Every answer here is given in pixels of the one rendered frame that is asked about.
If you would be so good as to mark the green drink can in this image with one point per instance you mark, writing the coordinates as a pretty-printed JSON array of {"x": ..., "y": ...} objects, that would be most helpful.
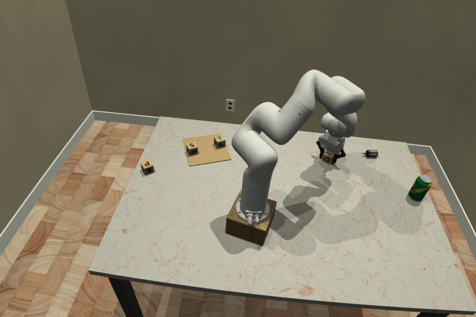
[{"x": 420, "y": 187}]

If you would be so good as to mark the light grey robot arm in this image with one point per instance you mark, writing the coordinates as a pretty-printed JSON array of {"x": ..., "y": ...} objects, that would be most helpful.
[{"x": 280, "y": 125}]

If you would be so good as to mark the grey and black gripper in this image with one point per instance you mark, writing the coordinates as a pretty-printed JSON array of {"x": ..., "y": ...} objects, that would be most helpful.
[{"x": 336, "y": 153}]

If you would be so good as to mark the tan mat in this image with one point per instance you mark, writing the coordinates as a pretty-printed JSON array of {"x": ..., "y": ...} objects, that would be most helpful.
[{"x": 207, "y": 151}]

